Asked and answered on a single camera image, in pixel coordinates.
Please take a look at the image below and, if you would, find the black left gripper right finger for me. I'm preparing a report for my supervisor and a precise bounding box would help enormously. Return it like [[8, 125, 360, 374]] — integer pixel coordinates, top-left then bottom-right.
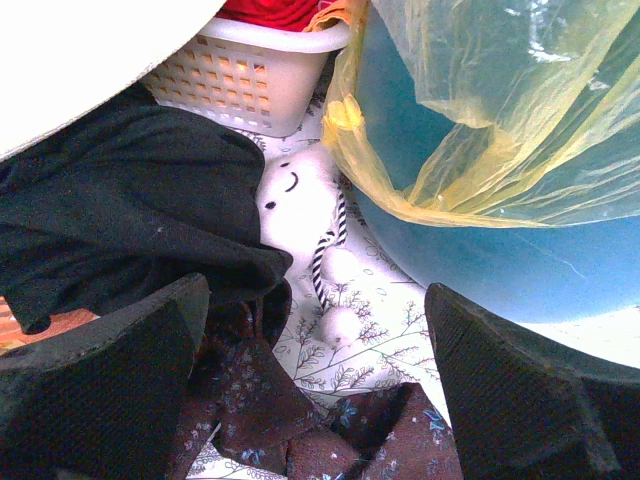
[[425, 283, 639, 479]]

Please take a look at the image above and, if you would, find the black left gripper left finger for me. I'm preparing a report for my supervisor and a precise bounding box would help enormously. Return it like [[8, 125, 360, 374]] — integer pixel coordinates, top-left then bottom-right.
[[1, 274, 209, 479]]

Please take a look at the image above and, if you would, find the teal plastic trash bin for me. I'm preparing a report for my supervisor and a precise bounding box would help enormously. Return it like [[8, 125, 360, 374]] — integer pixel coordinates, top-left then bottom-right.
[[356, 10, 639, 322]]

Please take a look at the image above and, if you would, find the yellow plastic trash bag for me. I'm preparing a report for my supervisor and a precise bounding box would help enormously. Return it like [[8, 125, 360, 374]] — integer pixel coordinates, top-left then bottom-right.
[[323, 1, 639, 228]]

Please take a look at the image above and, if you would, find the orange checkered towel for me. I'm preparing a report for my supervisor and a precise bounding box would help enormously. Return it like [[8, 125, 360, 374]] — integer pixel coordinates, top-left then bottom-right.
[[0, 294, 99, 356]]

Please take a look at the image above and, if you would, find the brown floral necktie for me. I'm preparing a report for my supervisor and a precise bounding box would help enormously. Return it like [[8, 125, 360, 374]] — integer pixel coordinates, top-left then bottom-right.
[[164, 301, 463, 479]]

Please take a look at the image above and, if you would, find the black cloth garment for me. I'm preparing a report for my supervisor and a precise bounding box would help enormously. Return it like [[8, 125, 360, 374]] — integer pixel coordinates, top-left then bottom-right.
[[1, 85, 291, 334]]

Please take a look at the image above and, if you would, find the white smiley plush toy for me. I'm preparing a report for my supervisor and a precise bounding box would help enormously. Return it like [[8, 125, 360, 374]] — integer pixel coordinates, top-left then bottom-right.
[[256, 143, 360, 349]]

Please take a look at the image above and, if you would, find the white plastic laundry basket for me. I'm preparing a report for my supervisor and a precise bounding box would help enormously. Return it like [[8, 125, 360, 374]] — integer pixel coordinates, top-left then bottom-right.
[[141, 17, 350, 137]]

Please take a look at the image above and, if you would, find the red cloth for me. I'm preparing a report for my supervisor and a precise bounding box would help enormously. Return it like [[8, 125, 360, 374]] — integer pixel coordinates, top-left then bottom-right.
[[216, 0, 320, 32]]

